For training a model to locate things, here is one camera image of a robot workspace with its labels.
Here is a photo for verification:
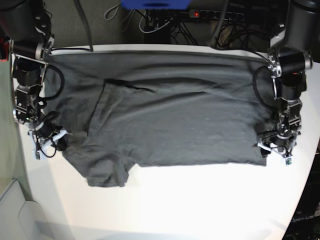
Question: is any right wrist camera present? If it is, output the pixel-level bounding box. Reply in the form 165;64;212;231
32;148;47;160

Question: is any dark grey t-shirt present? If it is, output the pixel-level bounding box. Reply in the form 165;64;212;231
45;52;274;187

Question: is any red clamp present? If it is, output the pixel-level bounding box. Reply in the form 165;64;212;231
0;37;9;62

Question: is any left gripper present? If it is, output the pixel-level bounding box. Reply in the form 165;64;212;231
253;130;301;159

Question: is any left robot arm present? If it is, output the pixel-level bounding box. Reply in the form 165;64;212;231
252;0;320;160

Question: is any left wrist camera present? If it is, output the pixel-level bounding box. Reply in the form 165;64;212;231
284;155;293;166

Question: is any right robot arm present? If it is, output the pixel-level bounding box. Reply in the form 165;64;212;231
0;0;68;160

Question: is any blue box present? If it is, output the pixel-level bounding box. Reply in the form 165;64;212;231
120;0;191;10

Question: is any white side table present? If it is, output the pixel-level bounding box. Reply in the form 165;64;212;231
0;179;55;240

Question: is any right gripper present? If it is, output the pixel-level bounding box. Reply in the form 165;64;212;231
27;128;72;154

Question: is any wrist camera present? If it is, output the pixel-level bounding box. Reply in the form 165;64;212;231
284;155;293;166
32;148;47;160

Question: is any white cable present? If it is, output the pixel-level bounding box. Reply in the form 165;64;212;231
138;11;172;34

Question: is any black power strip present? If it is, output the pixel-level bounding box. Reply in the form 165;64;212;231
188;9;245;22

